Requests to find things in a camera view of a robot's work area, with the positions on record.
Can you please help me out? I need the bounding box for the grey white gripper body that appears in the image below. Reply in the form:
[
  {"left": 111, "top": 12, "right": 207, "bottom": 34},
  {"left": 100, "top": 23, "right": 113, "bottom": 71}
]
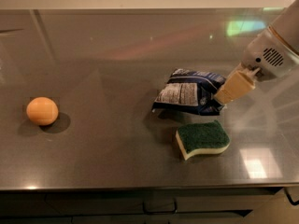
[{"left": 241, "top": 28, "right": 299, "bottom": 82}]

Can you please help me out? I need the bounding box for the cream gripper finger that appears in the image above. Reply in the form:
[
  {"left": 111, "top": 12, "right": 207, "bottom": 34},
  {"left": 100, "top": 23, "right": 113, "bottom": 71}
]
[{"left": 213, "top": 63, "right": 260, "bottom": 105}]

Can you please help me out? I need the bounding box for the blue chip bag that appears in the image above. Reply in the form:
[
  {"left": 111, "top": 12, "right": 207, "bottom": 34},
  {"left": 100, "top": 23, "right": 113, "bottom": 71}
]
[{"left": 152, "top": 68, "right": 226, "bottom": 116}]

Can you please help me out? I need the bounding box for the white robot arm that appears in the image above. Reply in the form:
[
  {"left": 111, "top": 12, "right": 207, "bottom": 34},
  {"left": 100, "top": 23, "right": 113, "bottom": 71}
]
[{"left": 213, "top": 0, "right": 299, "bottom": 105}]

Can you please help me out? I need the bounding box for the green and white sponge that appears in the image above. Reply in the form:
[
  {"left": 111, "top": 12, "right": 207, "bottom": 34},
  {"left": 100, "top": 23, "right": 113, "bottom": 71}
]
[{"left": 176, "top": 120, "right": 230, "bottom": 161}]

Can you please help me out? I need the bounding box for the orange ball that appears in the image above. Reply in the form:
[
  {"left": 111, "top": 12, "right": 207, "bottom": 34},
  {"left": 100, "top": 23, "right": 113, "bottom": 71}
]
[{"left": 26, "top": 97, "right": 59, "bottom": 126}]

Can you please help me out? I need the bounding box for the black side handle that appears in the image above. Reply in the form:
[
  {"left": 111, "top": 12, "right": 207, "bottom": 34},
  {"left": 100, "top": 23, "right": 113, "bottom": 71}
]
[{"left": 284, "top": 188, "right": 299, "bottom": 206}]

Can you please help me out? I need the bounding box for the black drawer handle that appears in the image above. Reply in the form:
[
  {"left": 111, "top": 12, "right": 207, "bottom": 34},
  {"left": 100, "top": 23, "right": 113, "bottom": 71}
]
[{"left": 142, "top": 200, "right": 178, "bottom": 215}]

